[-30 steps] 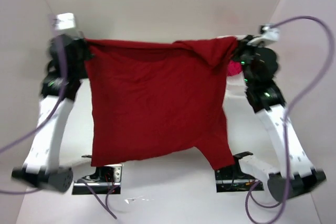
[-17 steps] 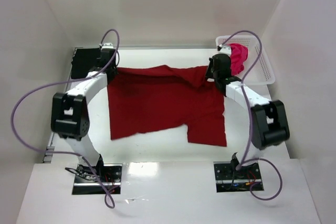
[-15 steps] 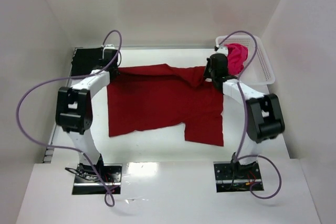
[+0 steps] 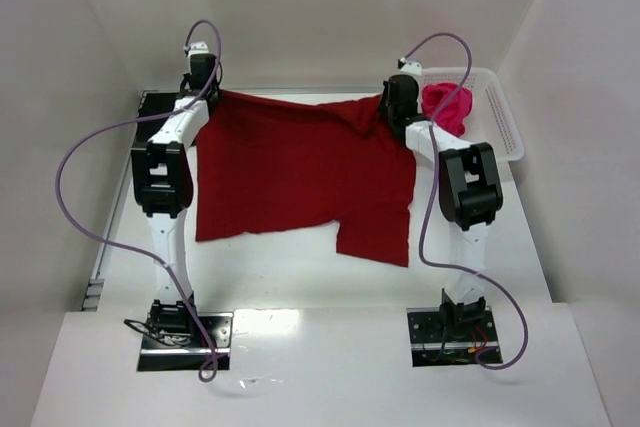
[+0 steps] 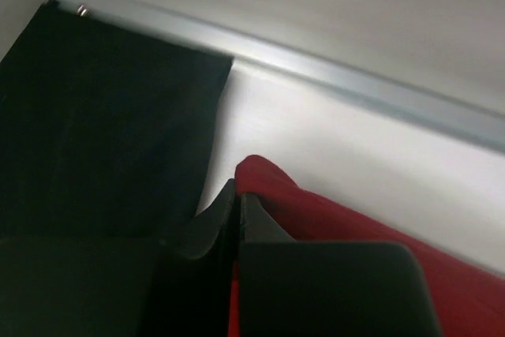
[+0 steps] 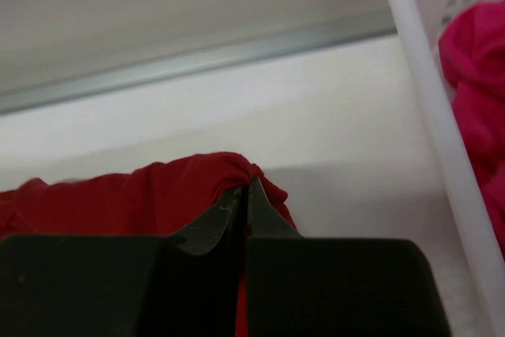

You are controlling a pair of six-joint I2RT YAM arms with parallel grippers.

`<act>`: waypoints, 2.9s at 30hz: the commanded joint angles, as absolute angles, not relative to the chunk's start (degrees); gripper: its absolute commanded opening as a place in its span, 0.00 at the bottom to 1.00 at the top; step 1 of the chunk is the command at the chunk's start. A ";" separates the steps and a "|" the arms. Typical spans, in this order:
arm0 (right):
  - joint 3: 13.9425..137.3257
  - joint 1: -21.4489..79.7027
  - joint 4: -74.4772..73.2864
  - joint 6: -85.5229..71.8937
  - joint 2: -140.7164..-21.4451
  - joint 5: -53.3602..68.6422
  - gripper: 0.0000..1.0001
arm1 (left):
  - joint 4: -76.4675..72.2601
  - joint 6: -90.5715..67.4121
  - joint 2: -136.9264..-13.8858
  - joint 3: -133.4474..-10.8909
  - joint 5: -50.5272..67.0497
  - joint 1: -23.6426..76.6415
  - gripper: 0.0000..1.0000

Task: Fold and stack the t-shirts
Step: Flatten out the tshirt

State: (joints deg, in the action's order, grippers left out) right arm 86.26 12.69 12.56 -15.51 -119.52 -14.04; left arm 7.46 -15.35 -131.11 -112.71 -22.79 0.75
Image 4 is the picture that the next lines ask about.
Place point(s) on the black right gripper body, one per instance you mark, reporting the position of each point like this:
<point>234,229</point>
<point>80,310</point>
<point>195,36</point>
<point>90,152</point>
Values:
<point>388,114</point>

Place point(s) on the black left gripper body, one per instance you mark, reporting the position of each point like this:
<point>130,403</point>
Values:
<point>209,94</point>

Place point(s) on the dark red t shirt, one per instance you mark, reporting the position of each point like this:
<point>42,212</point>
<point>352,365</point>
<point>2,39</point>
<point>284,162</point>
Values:
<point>266,165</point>

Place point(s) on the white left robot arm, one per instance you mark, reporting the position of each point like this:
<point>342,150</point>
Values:
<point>162,179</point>

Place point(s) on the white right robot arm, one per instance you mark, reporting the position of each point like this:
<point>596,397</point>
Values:
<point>466,187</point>

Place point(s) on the pink crumpled t shirt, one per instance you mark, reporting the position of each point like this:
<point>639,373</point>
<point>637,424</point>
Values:
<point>451,118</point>

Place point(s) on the black folded t shirt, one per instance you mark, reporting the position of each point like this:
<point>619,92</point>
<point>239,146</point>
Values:
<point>153,103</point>

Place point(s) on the white plastic basket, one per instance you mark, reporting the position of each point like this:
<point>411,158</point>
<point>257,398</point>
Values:
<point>490,119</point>

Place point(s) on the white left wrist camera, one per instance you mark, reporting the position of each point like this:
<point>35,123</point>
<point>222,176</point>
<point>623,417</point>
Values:
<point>196,48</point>

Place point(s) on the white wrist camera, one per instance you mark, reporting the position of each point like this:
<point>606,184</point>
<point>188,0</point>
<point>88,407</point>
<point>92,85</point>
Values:
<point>409,67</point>
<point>196,48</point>

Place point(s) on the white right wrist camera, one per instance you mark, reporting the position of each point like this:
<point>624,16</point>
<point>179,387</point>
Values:
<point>409,67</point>

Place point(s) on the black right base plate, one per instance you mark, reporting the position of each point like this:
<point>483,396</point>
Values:
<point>432,344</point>

